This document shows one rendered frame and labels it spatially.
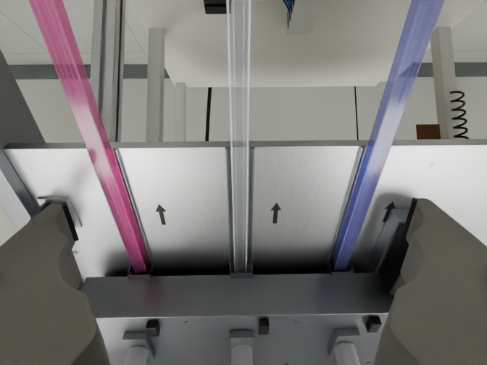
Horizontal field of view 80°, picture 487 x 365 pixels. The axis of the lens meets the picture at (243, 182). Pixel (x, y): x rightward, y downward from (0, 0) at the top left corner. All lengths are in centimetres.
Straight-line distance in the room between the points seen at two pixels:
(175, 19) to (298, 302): 61
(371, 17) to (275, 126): 136
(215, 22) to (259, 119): 136
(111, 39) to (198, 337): 48
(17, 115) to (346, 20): 64
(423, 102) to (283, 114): 97
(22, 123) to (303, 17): 50
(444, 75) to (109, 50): 69
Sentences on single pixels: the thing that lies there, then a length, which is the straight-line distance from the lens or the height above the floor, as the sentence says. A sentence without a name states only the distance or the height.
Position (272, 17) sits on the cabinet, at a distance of 72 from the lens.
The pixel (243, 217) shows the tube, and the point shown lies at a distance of 27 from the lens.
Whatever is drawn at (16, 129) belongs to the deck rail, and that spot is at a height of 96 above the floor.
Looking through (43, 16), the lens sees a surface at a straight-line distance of 22.
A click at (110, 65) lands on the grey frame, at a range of 58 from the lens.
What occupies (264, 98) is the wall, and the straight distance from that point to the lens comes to 209.
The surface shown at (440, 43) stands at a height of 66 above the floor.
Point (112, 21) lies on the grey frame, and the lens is 62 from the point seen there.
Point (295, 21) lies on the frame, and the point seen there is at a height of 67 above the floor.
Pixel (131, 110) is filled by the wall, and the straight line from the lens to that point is 217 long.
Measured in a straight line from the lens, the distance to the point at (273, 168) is 25.
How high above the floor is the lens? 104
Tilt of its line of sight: 6 degrees down
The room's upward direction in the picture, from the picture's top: 179 degrees clockwise
